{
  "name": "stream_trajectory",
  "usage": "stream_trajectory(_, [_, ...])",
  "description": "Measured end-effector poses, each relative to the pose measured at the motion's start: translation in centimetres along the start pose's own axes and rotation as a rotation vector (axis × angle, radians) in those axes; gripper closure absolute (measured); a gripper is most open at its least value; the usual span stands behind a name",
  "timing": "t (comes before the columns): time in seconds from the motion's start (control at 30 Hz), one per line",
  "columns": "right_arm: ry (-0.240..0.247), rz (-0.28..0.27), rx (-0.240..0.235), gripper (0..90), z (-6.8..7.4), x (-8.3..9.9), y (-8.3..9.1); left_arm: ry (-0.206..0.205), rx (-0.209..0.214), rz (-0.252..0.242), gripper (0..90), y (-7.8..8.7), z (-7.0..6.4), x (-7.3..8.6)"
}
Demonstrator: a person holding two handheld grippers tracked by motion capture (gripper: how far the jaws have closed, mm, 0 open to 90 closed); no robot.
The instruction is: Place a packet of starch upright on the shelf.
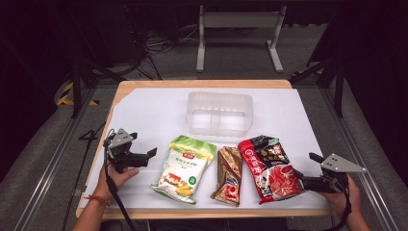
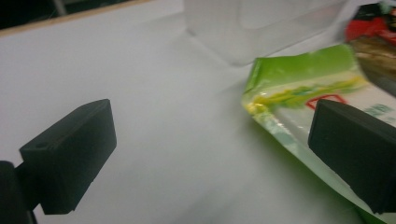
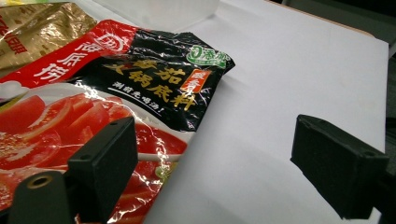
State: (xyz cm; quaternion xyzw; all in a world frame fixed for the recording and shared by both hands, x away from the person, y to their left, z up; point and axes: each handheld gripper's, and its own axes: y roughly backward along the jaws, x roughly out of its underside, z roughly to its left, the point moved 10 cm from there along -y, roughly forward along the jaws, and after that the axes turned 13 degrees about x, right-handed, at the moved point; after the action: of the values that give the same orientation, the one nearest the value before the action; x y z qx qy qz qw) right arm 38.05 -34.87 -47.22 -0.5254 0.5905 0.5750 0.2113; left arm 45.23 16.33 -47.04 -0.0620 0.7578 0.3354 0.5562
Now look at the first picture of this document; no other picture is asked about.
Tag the aluminium floor rail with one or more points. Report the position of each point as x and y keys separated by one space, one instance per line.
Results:
x=48 y=173
x=359 y=154

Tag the white table sheet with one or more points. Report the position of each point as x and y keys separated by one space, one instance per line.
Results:
x=154 y=112

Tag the person's right hand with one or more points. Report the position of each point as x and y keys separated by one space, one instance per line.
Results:
x=344 y=202

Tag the red black food packet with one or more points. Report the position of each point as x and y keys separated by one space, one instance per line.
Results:
x=272 y=170

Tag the person's left hand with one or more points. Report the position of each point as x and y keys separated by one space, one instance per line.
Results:
x=114 y=183

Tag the white metal stand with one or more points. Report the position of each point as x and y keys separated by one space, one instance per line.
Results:
x=240 y=20

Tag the yellow black hazard tape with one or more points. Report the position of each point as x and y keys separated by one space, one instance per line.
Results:
x=65 y=96

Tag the green white food packet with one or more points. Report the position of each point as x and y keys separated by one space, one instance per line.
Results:
x=184 y=168

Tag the black metal stand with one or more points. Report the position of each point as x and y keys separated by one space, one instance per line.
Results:
x=338 y=86
x=76 y=83

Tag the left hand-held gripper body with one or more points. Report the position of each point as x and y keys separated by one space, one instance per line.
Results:
x=123 y=159

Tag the clear plastic container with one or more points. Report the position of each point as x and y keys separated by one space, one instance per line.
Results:
x=219 y=114

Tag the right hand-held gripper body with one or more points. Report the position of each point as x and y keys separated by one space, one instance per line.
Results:
x=333 y=179

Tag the gold brown food packet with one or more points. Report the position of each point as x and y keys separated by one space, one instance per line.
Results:
x=229 y=174

